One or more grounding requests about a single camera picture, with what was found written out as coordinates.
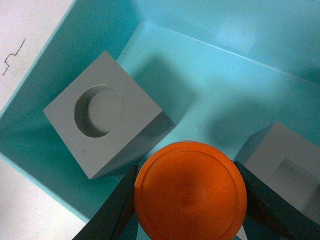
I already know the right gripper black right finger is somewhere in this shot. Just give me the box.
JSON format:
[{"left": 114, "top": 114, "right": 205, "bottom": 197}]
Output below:
[{"left": 234, "top": 161, "right": 309, "bottom": 240}]

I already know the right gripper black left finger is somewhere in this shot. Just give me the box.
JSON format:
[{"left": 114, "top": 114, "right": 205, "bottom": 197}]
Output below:
[{"left": 74, "top": 164, "right": 139, "bottom": 240}]

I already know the gray cube with square hole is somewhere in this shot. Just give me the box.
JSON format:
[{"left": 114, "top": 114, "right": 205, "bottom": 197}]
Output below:
[{"left": 233, "top": 121, "right": 320, "bottom": 240}]

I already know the orange cylinder part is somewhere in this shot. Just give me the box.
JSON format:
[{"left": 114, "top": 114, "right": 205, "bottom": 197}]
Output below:
[{"left": 134, "top": 141, "right": 247, "bottom": 240}]

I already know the gray cube with round hole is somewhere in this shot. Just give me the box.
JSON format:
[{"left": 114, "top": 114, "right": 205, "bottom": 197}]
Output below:
[{"left": 43, "top": 51, "right": 175, "bottom": 179}]

